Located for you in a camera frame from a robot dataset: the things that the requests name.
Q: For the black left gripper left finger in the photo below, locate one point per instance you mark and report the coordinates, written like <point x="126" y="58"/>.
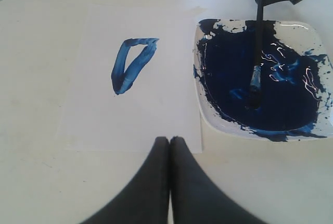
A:
<point x="145" y="199"/>

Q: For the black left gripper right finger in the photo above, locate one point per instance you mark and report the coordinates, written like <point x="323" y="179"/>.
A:
<point x="194" y="196"/>

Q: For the black paintbrush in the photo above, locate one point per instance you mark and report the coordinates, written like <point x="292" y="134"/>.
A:
<point x="255" y="83"/>

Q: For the white paper sheet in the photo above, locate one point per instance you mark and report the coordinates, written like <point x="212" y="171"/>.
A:
<point x="133" y="81"/>

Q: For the white plate with blue paint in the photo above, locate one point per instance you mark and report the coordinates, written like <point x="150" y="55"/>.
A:
<point x="282" y="92"/>

